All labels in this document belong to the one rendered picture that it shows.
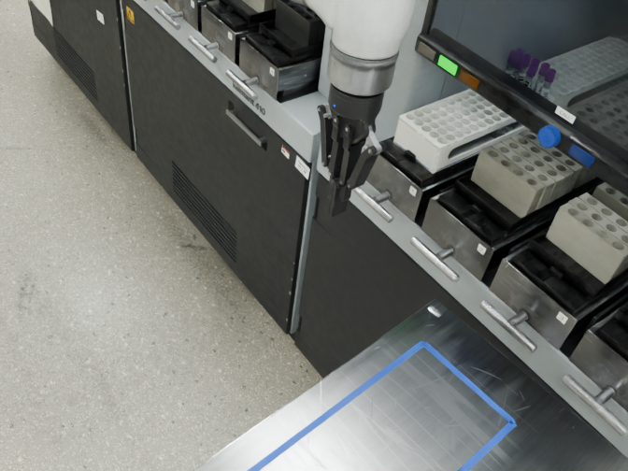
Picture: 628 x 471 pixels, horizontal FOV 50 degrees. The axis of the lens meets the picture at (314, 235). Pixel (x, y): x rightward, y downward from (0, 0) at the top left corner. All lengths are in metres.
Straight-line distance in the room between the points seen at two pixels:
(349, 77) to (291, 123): 0.46
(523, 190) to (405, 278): 0.29
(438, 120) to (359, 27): 0.35
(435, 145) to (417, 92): 0.13
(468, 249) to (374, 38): 0.38
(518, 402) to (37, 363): 1.31
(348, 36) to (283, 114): 0.51
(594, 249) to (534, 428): 0.30
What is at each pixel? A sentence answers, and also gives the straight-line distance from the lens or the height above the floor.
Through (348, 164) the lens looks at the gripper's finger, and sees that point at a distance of 0.99.
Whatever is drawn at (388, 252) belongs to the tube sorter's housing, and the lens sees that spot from 1.21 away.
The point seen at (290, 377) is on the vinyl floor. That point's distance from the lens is 1.78.
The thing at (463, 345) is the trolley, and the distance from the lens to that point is 0.87.
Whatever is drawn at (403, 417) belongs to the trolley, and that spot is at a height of 0.82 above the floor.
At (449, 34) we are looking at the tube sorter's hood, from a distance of 1.07.
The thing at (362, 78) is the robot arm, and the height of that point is 1.03.
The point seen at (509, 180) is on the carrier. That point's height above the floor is 0.87.
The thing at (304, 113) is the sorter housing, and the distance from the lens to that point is 1.33.
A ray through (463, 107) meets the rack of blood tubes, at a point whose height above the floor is 0.87.
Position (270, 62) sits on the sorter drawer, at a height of 0.80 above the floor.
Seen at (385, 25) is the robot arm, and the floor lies 1.11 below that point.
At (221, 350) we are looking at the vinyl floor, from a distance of 1.82.
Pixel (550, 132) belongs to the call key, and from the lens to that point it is 0.96.
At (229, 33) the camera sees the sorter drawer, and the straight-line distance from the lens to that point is 1.45.
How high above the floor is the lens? 1.49
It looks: 44 degrees down
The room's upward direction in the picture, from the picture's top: 8 degrees clockwise
